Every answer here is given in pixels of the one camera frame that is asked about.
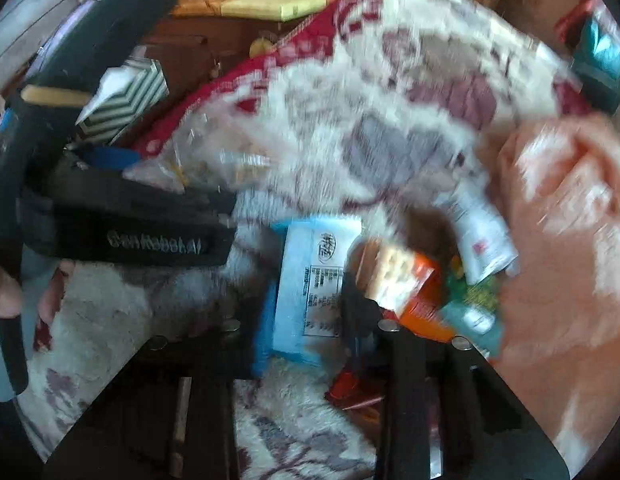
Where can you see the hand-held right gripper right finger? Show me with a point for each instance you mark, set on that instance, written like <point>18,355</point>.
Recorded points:
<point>360,320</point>

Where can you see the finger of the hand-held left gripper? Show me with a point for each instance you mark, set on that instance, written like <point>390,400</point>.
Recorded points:
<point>180,205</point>
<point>110,157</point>

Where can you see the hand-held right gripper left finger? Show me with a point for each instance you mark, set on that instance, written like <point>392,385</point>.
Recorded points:
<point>265,330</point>

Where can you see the clear snack packet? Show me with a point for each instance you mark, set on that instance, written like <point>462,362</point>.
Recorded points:
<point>200,160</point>

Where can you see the orange cracker packet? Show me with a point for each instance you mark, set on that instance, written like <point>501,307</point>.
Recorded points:
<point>415,305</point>

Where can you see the pale blue snack packet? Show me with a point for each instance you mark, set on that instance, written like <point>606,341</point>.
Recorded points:
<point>315,280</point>

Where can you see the green white striped box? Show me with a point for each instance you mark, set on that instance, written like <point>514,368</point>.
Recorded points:
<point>135,97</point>

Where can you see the green cracker packet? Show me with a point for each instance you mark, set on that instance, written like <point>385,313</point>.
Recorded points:
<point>470,297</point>

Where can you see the white snack packet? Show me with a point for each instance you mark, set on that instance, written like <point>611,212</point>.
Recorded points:
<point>482,240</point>

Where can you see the person's left hand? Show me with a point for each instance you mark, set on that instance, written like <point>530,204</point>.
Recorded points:
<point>2,292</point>

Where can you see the floral fleece blanket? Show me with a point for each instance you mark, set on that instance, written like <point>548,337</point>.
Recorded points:
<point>340,110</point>

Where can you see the wooden marble-top table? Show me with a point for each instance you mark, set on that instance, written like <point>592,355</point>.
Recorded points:
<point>250,5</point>

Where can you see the pink quilted blanket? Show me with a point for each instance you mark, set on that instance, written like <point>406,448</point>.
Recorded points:
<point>565,260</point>

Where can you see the teal red snack packet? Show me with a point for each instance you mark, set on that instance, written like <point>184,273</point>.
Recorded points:
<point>597,55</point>

